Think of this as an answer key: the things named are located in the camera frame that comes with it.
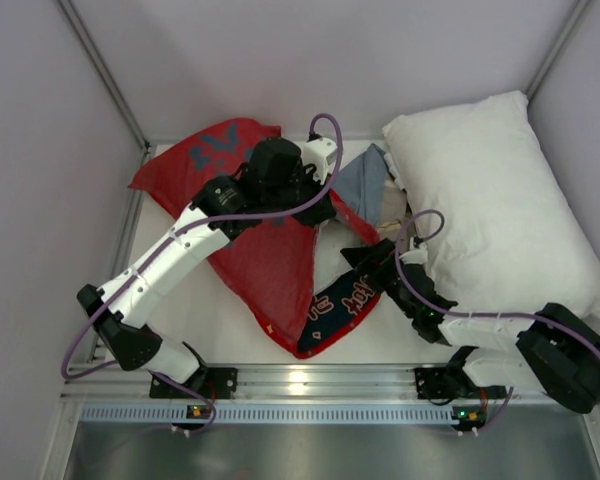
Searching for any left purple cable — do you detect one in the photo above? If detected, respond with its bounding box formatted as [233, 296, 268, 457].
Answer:
[60, 113, 344, 436]

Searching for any left aluminium corner post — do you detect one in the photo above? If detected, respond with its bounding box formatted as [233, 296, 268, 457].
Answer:
[54, 0, 151, 152]

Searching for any aluminium corner post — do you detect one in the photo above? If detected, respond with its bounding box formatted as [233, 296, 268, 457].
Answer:
[54, 0, 151, 152]
[525, 0, 595, 103]

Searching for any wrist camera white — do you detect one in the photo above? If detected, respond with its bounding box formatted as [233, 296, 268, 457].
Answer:
[301, 137, 338, 183]
[399, 236, 428, 265]

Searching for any blue grey pillowcase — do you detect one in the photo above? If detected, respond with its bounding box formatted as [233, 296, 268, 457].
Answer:
[333, 143, 389, 227]

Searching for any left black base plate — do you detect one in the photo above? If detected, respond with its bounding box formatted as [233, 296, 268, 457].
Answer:
[149, 367, 238, 400]

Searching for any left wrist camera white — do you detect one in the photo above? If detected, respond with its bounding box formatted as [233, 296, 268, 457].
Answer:
[301, 137, 338, 183]

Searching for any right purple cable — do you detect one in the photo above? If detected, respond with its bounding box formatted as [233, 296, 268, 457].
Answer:
[393, 208, 600, 431]

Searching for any purple cable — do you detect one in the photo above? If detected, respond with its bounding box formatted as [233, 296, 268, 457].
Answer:
[60, 113, 344, 436]
[393, 208, 600, 431]

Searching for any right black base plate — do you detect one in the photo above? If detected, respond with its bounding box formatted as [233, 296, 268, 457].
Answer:
[414, 367, 507, 402]

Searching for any red pillowcase with grey print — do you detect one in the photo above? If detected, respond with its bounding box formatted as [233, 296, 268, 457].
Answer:
[130, 118, 380, 359]

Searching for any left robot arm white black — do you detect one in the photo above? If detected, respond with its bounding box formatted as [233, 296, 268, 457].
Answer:
[77, 133, 343, 390]

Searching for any white bare pillow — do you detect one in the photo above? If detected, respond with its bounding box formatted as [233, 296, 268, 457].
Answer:
[383, 91, 600, 319]

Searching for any right aluminium corner post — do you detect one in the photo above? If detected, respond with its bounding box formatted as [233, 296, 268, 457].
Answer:
[525, 0, 595, 103]

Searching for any beige grey pillowcase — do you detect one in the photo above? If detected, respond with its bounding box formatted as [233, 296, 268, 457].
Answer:
[376, 175, 412, 240]

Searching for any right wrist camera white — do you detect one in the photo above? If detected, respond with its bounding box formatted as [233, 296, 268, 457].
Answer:
[399, 236, 428, 265]

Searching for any white slotted cable duct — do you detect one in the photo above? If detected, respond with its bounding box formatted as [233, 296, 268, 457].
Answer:
[79, 403, 486, 426]

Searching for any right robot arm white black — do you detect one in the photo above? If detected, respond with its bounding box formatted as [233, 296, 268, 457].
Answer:
[341, 238, 600, 414]

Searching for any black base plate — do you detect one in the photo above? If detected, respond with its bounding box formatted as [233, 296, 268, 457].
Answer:
[414, 367, 507, 402]
[149, 367, 238, 400]

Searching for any aluminium mounting rail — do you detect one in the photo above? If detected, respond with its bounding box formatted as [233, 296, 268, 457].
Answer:
[62, 362, 600, 401]

